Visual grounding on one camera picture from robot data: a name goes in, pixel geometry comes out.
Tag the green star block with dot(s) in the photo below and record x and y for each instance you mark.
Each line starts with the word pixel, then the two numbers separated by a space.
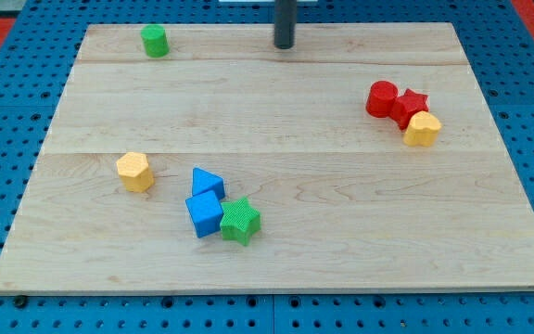
pixel 240 221

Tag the blue triangle block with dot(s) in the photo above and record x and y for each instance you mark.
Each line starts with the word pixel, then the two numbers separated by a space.
pixel 204 181

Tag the red star block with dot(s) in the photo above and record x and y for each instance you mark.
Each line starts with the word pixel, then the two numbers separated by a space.
pixel 406 105

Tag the blue cube block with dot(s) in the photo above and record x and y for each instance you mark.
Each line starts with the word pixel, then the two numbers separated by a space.
pixel 206 213

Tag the yellow heart block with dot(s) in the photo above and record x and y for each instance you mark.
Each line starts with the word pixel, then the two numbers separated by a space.
pixel 422 130

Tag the red cylinder block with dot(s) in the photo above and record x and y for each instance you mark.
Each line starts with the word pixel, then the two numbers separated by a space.
pixel 381 97

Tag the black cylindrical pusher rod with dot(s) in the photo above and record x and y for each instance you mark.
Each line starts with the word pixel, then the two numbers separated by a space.
pixel 284 23

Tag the yellow hexagon block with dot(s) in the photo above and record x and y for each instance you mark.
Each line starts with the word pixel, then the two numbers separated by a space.
pixel 134 171

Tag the wooden board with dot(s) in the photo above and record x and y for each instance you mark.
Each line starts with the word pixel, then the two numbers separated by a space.
pixel 346 206

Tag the green cylinder block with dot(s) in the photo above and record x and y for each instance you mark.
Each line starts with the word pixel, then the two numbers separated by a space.
pixel 155 41

